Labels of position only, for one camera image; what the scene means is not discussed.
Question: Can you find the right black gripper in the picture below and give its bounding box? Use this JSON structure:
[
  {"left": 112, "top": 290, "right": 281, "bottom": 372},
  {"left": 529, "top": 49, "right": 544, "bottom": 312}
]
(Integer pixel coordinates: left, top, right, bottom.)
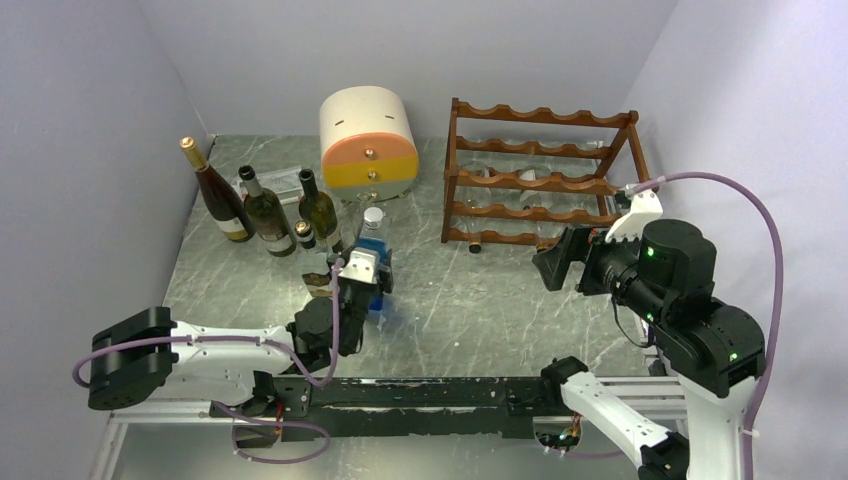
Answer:
[{"left": 532, "top": 219, "right": 670, "bottom": 326}]

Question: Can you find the blue labelled clear bottle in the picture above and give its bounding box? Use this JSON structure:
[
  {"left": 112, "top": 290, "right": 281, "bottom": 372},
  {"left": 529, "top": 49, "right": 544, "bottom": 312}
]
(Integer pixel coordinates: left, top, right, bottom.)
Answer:
[{"left": 354, "top": 206, "right": 394, "bottom": 330}]

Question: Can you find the dark wine bottle white label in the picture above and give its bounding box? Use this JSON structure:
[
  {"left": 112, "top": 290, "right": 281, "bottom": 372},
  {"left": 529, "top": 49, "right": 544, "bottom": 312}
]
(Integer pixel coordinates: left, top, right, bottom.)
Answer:
[{"left": 298, "top": 169, "right": 344, "bottom": 253}]

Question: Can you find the clear glass bottle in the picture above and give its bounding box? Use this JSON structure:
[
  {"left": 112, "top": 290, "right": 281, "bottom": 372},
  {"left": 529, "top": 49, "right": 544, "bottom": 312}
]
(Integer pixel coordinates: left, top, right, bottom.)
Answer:
[{"left": 344, "top": 197, "right": 390, "bottom": 235}]

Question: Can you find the dark green labelled wine bottle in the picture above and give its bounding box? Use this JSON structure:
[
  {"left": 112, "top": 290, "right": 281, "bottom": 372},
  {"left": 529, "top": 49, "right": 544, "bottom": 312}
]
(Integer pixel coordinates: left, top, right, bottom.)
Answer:
[{"left": 238, "top": 165, "right": 296, "bottom": 257}]

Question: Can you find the dark gold-capped wine bottle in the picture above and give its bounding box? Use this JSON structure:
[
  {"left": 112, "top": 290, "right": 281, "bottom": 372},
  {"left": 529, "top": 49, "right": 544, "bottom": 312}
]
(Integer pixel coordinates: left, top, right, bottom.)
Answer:
[{"left": 179, "top": 136, "right": 255, "bottom": 243}]

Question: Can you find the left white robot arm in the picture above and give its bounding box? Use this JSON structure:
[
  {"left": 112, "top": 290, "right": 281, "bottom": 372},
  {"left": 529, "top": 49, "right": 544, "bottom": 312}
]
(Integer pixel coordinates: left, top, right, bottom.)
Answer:
[{"left": 73, "top": 259, "right": 393, "bottom": 416}]

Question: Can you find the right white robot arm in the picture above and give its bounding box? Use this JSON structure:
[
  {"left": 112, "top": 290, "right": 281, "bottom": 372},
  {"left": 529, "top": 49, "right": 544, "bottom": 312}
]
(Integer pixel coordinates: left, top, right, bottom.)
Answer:
[{"left": 533, "top": 219, "right": 766, "bottom": 479}]

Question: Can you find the brown wooden wine rack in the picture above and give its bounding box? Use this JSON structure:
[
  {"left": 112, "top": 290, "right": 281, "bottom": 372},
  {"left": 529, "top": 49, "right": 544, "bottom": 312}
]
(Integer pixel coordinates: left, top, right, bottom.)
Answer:
[{"left": 440, "top": 97, "right": 651, "bottom": 245}]

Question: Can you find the clear plastic ruler package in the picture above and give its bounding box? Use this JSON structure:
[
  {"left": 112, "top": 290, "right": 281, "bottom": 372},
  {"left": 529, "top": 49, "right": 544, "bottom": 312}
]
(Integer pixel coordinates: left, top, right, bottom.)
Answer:
[{"left": 256, "top": 166, "right": 303, "bottom": 205}]

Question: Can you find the white round drawer cabinet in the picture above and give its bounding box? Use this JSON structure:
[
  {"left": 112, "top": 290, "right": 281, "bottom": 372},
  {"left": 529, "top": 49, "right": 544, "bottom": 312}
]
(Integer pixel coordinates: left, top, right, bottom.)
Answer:
[{"left": 319, "top": 86, "right": 419, "bottom": 203}]

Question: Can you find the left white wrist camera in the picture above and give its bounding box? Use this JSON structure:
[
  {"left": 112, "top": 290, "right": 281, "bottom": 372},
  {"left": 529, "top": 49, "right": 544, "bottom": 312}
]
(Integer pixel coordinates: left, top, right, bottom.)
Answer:
[{"left": 339, "top": 247, "right": 380, "bottom": 285}]

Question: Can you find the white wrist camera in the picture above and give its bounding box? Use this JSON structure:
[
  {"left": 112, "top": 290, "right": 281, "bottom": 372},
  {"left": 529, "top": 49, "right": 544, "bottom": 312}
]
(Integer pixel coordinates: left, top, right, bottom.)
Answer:
[
  {"left": 339, "top": 247, "right": 380, "bottom": 285},
  {"left": 604, "top": 184, "right": 663, "bottom": 244}
]

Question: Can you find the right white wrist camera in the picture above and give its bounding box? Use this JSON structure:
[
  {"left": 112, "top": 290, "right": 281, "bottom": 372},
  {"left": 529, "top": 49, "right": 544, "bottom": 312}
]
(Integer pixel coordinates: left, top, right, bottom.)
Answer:
[{"left": 604, "top": 184, "right": 663, "bottom": 244}]

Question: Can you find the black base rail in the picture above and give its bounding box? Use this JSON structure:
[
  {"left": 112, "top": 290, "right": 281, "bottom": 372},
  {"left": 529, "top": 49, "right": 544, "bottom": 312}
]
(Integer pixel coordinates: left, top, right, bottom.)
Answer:
[{"left": 234, "top": 376, "right": 572, "bottom": 442}]

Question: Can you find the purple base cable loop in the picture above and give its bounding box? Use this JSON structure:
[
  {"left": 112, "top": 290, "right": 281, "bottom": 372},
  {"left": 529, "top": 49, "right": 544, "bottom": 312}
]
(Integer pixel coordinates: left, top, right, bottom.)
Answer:
[{"left": 211, "top": 400, "right": 333, "bottom": 464}]

